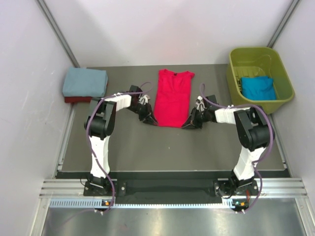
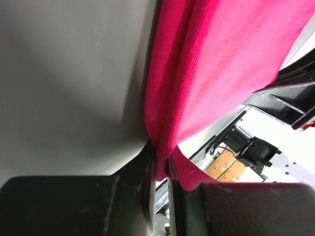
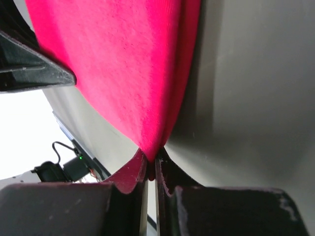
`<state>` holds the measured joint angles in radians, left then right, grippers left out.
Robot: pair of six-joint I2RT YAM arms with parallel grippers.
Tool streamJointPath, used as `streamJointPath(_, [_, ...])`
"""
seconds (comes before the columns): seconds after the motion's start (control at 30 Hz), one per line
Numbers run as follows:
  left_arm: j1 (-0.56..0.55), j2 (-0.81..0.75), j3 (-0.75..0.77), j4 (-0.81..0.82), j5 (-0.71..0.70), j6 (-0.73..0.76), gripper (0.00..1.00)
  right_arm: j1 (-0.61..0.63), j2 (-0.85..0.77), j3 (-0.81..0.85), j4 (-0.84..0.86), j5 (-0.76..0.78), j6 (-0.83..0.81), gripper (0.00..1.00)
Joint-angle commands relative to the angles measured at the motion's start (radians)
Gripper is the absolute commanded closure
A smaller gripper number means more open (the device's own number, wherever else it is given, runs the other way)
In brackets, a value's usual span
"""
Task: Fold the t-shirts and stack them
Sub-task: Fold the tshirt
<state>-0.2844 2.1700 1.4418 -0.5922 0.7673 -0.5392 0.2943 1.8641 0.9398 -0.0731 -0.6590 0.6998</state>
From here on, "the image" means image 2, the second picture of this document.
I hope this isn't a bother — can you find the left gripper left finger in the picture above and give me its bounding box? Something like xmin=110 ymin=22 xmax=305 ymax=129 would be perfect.
xmin=0 ymin=143 xmax=156 ymax=236

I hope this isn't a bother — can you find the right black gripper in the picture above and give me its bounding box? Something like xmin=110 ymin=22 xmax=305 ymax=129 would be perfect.
xmin=244 ymin=58 xmax=315 ymax=130

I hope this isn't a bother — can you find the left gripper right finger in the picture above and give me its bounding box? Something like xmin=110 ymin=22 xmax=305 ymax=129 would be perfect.
xmin=168 ymin=148 xmax=315 ymax=236

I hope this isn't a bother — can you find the red t shirt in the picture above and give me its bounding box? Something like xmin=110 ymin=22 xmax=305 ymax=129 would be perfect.
xmin=144 ymin=0 xmax=315 ymax=191

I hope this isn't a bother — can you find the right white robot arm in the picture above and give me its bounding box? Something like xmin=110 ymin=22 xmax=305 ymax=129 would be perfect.
xmin=207 ymin=51 xmax=315 ymax=187

